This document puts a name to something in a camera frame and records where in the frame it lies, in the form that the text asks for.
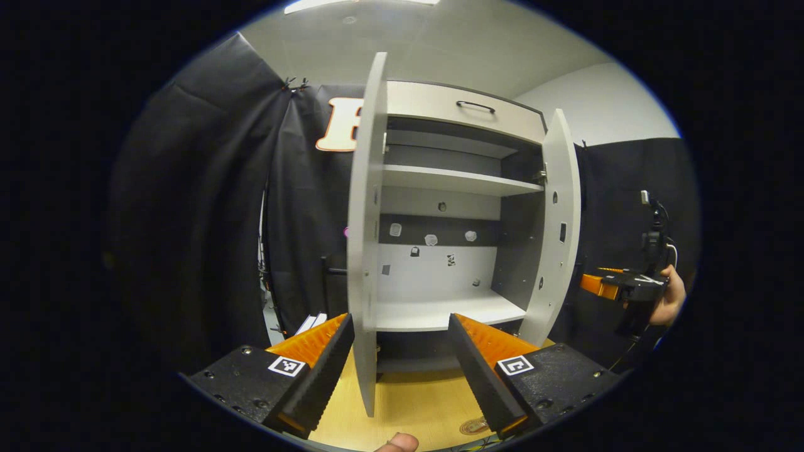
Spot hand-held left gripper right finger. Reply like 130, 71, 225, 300
447, 312, 626, 440

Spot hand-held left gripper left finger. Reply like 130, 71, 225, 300
179, 312, 356, 440

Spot round coaster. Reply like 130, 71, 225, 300
459, 416, 494, 437

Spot white cabinet door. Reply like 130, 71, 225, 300
518, 108, 582, 348
346, 51, 389, 418

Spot white cabinet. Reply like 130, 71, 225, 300
377, 80, 548, 374

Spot white cabinet shelf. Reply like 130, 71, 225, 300
382, 164, 545, 198
375, 288, 527, 332

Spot white cabinet drawer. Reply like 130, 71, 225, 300
385, 80, 547, 145

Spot white boxes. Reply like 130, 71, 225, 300
294, 312, 329, 336

